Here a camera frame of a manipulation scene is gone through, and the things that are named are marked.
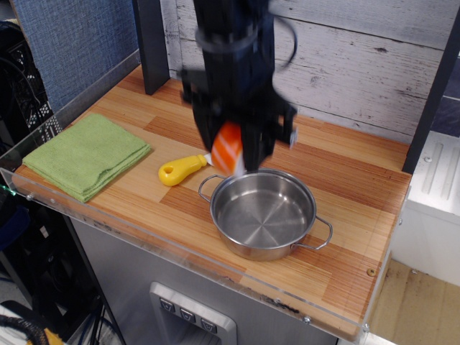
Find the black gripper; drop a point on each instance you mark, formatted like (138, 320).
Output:
(237, 86)

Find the dark grey post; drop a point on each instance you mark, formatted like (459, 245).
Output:
(440, 82)
(152, 44)

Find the white plastic box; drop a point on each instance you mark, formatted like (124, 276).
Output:
(426, 237)

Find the toy knife yellow handle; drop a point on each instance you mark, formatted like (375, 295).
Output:
(174, 172)

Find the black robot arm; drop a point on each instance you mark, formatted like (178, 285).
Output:
(237, 39)

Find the orange white toy cake slice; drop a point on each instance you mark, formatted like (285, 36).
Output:
(227, 150)

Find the silver dispenser button panel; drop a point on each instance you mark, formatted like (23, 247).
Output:
(183, 320)

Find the clear acrylic guard rail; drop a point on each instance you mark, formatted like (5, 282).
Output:
(357, 180)

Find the silver toy fridge cabinet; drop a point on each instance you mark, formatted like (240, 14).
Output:
(125, 271)

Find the folded green cloth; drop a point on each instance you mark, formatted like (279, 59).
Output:
(84, 158)

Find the dark grey right post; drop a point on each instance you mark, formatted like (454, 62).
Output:
(440, 82)

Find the yellow object bottom left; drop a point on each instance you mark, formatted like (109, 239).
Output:
(52, 338)

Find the dark grey left post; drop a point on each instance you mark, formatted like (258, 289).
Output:
(152, 44)

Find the stainless steel pot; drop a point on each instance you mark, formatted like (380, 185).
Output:
(264, 215)

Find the black plastic crate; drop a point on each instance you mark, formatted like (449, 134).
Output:
(24, 102)

